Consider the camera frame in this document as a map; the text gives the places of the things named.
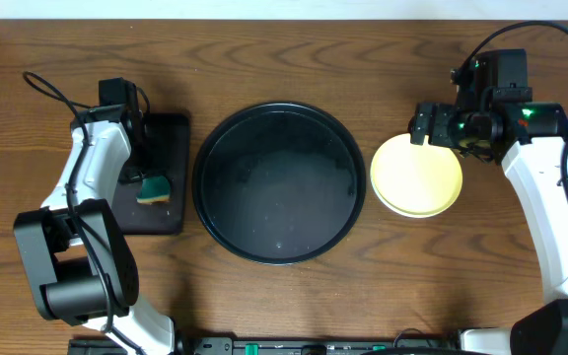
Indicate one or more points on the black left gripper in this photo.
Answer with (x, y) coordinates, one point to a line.
(136, 165)

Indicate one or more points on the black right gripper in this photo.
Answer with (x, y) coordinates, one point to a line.
(439, 114)

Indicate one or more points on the yellow plate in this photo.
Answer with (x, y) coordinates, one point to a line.
(416, 178)

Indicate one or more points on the green yellow sponge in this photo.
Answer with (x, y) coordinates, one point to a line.
(155, 189)

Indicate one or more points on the light green plate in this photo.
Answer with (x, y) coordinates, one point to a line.
(410, 214)

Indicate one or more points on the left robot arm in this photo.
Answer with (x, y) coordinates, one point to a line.
(77, 261)

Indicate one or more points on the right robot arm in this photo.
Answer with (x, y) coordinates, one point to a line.
(534, 158)

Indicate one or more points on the rectangular black tray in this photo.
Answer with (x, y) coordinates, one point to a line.
(168, 137)

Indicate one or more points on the round black tray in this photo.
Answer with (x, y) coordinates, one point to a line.
(279, 183)

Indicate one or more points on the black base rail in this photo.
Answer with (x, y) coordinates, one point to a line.
(230, 346)

